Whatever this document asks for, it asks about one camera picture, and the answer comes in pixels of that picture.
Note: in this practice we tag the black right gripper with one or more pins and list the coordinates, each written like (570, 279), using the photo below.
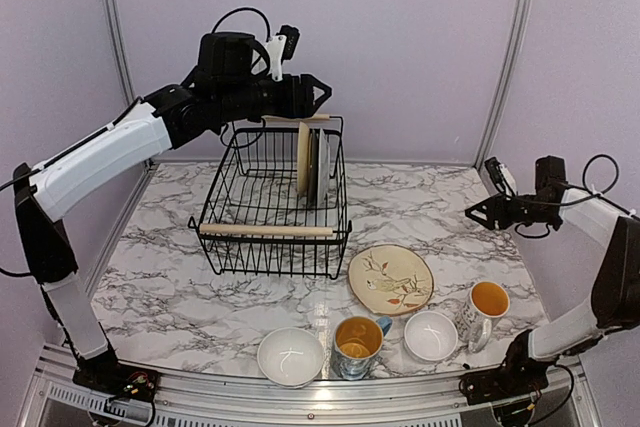
(492, 203)

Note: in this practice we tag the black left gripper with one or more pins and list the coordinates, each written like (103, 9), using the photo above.
(297, 100)

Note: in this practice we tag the grey reindeer plate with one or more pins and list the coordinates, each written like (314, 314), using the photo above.
(313, 180)

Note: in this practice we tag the pale yellow round plate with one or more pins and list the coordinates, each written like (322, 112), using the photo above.
(303, 158)

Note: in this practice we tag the red and teal plate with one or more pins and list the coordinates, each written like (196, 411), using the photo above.
(324, 155)

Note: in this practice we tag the cream bird pattern plate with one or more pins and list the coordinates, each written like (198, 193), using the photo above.
(391, 280)

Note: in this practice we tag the black wire dish rack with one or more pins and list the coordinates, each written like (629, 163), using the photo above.
(253, 221)

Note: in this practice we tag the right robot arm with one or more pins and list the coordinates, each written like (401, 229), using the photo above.
(598, 271)

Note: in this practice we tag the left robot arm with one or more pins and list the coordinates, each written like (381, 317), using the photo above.
(235, 78)

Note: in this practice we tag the white patterned mug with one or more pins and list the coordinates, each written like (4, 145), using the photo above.
(485, 305)

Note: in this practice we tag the small white bowl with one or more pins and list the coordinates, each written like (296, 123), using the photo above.
(430, 336)

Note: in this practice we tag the large white bowl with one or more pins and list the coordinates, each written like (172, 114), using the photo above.
(290, 357)

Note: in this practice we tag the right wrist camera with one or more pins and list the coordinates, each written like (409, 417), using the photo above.
(500, 176)

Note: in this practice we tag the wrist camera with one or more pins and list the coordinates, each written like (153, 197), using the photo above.
(500, 176)
(280, 48)

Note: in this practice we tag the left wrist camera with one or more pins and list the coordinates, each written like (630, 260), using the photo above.
(280, 48)

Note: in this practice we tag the right aluminium frame post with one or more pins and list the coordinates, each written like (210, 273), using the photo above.
(515, 41)

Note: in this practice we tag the aluminium frame post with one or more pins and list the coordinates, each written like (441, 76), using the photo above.
(118, 47)
(515, 41)

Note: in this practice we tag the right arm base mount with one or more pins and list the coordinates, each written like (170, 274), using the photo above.
(500, 383)

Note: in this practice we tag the blue handled mug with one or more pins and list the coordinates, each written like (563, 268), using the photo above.
(357, 341)

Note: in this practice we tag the left aluminium frame post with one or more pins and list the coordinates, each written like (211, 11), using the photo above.
(118, 47)

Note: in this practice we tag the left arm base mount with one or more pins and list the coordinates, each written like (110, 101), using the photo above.
(121, 382)

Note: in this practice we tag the aluminium front rail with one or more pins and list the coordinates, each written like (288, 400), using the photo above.
(198, 399)

